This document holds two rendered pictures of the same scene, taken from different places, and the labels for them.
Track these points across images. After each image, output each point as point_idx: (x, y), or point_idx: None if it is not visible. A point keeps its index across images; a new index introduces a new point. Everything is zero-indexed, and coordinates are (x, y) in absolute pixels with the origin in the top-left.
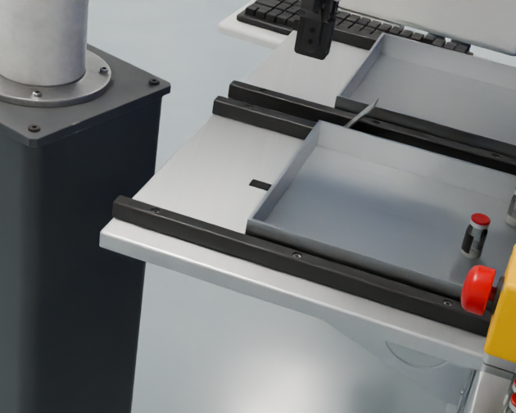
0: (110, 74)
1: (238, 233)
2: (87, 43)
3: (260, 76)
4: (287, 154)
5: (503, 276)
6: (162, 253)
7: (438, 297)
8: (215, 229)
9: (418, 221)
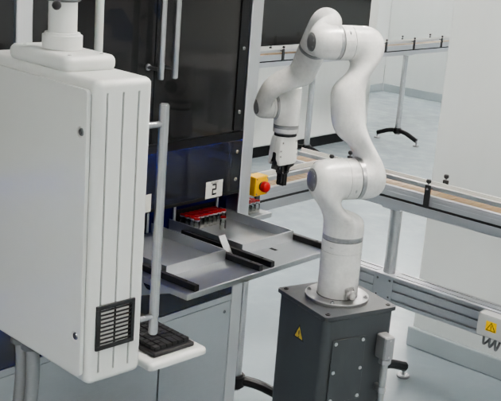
0: (306, 288)
1: (295, 234)
2: (308, 306)
3: (239, 275)
4: (255, 254)
5: (261, 182)
6: None
7: None
8: (301, 235)
9: (229, 235)
